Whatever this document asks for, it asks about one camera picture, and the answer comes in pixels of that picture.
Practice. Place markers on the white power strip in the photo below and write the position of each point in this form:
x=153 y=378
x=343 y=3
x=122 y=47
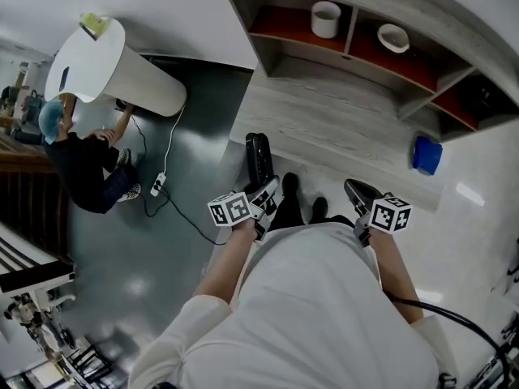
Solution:
x=158 y=185

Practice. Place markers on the white machine frame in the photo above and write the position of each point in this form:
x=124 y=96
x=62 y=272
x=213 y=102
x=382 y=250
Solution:
x=36 y=318

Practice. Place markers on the tall white cylinder pot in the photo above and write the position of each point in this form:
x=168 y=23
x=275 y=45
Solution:
x=325 y=19

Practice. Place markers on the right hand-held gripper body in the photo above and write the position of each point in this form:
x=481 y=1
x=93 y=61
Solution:
x=391 y=215

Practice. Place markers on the person's black trousers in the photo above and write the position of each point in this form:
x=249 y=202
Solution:
x=288 y=215

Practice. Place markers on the white black striped bench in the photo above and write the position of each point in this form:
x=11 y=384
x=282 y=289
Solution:
x=28 y=263

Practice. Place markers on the black metal frame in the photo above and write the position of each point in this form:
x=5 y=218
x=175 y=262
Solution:
x=87 y=361

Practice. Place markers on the person's right black shoe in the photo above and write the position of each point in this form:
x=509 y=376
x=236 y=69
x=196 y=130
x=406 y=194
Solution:
x=319 y=209

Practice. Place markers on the person's left forearm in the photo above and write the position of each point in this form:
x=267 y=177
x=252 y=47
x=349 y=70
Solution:
x=227 y=263

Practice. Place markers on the person's left black shoe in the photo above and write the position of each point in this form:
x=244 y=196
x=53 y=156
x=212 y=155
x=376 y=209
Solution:
x=290 y=185

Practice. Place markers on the white round pedestal stand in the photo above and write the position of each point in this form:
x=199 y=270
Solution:
x=121 y=71

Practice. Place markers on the dark wooden cabinet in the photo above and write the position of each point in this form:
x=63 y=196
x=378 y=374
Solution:
x=28 y=201

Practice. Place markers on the person's right forearm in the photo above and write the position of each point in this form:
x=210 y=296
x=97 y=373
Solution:
x=395 y=274

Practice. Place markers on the grey wooden shelf unit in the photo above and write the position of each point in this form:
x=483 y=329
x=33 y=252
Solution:
x=409 y=10

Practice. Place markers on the person's black shoe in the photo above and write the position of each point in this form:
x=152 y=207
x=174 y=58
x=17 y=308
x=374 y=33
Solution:
x=290 y=185
x=319 y=209

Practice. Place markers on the yellow green packet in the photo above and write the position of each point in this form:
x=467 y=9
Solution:
x=93 y=24

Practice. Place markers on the person's white shirt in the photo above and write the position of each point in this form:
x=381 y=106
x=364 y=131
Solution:
x=308 y=318

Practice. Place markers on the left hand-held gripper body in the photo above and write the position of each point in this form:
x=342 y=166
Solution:
x=265 y=195

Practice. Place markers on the blue box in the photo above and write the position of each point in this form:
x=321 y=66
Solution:
x=427 y=156

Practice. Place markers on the black telephone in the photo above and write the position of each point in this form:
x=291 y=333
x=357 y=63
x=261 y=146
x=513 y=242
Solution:
x=259 y=156

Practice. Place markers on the grey wooden table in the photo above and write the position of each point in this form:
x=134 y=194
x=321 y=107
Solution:
x=324 y=108

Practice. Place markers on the low white round pot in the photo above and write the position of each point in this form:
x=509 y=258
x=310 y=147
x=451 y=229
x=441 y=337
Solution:
x=392 y=38

